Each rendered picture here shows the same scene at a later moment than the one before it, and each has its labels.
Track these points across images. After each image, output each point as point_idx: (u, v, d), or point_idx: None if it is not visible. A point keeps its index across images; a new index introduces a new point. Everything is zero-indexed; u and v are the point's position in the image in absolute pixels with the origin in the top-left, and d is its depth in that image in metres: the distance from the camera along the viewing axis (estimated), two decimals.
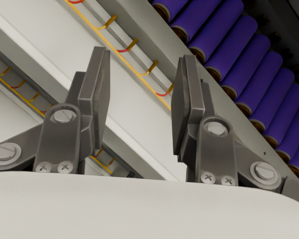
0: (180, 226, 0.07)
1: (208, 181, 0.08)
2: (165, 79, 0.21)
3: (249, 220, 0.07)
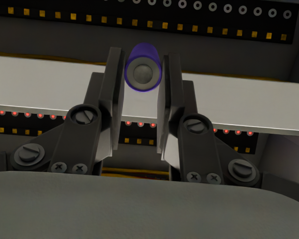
0: (180, 226, 0.07)
1: (194, 180, 0.08)
2: None
3: (249, 220, 0.07)
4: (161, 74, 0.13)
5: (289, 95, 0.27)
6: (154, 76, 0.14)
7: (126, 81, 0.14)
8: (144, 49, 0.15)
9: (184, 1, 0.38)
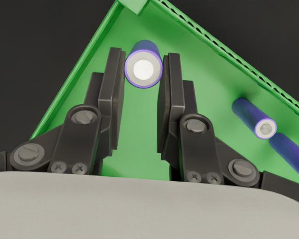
0: (180, 226, 0.07)
1: (194, 180, 0.08)
2: None
3: (249, 220, 0.07)
4: None
5: None
6: None
7: None
8: None
9: None
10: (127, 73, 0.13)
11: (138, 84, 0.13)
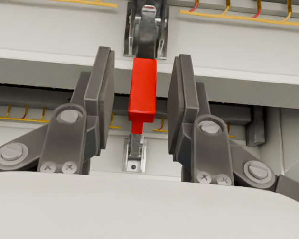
0: (180, 226, 0.07)
1: (204, 180, 0.08)
2: None
3: (249, 220, 0.07)
4: None
5: None
6: None
7: None
8: None
9: None
10: None
11: None
